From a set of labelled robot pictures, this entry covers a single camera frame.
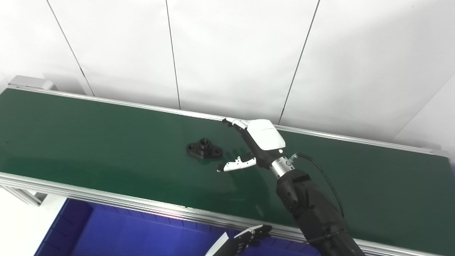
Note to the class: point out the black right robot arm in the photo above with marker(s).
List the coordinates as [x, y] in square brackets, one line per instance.
[312, 209]

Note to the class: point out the aluminium support bracket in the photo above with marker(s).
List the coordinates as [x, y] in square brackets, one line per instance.
[25, 195]

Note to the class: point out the grey conveyor end cover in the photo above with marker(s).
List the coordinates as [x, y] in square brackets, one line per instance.
[33, 83]

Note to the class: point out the green conveyor belt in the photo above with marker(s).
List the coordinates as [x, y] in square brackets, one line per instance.
[106, 142]
[106, 199]

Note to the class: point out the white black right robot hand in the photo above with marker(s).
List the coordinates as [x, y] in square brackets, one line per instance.
[265, 138]

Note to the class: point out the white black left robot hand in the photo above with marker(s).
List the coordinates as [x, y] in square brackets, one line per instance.
[238, 245]

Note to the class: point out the black flanged mount part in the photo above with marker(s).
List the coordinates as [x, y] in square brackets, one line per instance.
[204, 149]

